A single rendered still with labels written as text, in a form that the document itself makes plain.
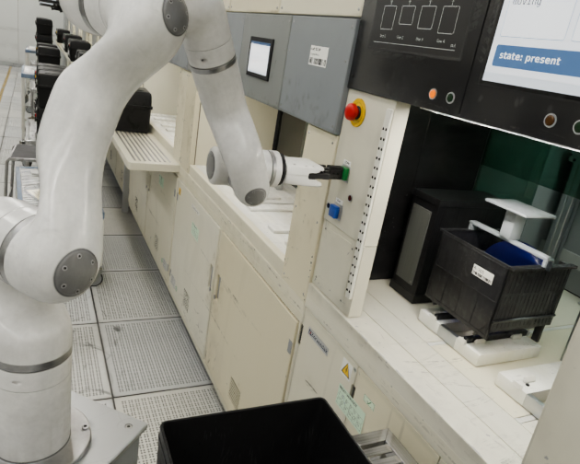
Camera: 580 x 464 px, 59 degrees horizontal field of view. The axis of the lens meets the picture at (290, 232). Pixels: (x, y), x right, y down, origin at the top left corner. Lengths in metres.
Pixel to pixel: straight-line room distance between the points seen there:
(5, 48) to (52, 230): 13.59
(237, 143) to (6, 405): 0.60
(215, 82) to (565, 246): 1.34
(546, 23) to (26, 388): 0.96
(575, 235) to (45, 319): 1.59
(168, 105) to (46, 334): 3.33
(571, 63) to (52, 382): 0.91
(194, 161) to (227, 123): 1.59
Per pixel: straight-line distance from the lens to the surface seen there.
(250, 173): 1.05
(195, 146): 2.61
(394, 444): 1.14
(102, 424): 1.08
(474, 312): 1.25
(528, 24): 0.94
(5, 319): 0.89
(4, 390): 0.93
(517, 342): 1.38
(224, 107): 1.03
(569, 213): 1.88
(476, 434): 1.07
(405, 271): 1.48
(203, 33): 0.96
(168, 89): 4.08
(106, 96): 0.81
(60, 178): 0.79
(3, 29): 14.29
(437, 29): 1.09
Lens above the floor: 1.47
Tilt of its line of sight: 19 degrees down
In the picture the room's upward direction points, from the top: 10 degrees clockwise
